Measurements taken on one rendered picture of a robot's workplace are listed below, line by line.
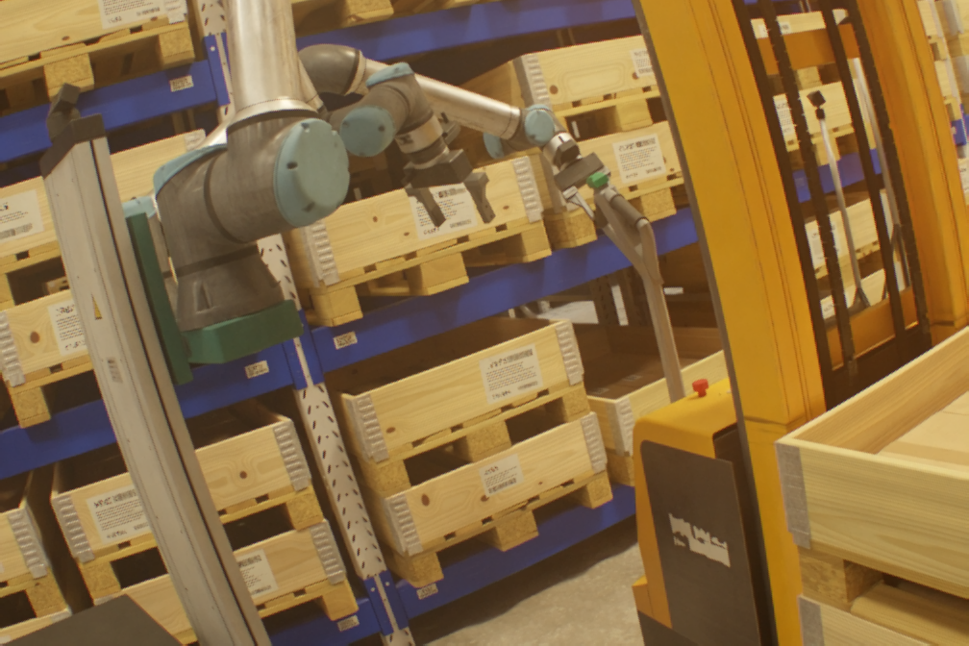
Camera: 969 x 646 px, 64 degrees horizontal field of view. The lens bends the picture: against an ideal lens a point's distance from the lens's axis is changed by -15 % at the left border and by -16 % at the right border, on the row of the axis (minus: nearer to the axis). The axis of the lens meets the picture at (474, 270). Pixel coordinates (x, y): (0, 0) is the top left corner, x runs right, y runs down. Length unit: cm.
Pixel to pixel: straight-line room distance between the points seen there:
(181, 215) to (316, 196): 25
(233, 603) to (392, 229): 153
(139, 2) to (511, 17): 130
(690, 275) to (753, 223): 268
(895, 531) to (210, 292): 116
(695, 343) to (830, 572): 248
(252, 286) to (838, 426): 108
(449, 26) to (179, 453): 194
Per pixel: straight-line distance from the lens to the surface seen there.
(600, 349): 455
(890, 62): 208
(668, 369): 232
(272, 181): 129
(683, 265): 429
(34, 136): 271
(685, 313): 439
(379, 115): 158
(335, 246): 273
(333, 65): 208
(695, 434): 185
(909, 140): 208
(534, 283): 306
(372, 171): 413
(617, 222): 222
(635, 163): 326
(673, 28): 163
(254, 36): 139
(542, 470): 305
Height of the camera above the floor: 149
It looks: 6 degrees down
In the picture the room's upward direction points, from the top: 15 degrees counter-clockwise
